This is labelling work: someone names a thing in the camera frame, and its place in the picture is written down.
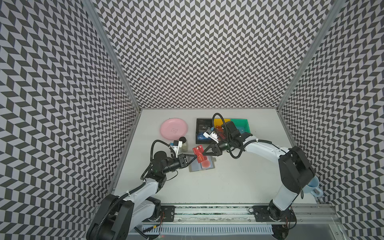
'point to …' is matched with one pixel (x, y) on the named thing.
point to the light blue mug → (312, 186)
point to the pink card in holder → (207, 163)
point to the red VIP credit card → (199, 152)
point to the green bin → (242, 125)
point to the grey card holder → (195, 166)
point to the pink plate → (173, 128)
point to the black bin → (202, 124)
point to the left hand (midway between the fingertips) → (197, 158)
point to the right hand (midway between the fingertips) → (204, 157)
